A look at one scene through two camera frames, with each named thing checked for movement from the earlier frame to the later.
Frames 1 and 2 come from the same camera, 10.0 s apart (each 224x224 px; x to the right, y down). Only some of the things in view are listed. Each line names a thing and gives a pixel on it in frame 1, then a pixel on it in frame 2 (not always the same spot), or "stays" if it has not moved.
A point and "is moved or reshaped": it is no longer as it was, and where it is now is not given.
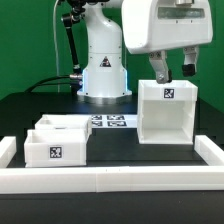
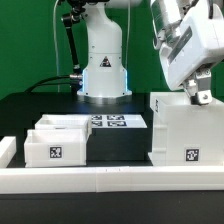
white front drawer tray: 55,148 stays
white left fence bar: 8,148 stays
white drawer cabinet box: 166,112 is moved or reshaped
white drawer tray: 65,122 stays
